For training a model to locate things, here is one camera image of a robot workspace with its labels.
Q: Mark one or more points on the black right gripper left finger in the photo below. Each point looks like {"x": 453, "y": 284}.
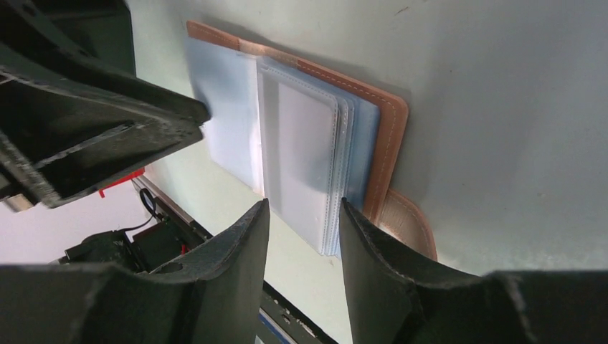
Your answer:
{"x": 209, "y": 295}

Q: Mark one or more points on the tan leather card holder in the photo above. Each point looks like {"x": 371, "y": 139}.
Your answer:
{"x": 304, "y": 137}

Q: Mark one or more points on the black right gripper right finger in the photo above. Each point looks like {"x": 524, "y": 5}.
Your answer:
{"x": 397, "y": 295}

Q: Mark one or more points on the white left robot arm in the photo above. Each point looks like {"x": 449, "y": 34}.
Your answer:
{"x": 41, "y": 233}

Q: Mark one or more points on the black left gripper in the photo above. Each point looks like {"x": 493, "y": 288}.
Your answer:
{"x": 72, "y": 124}

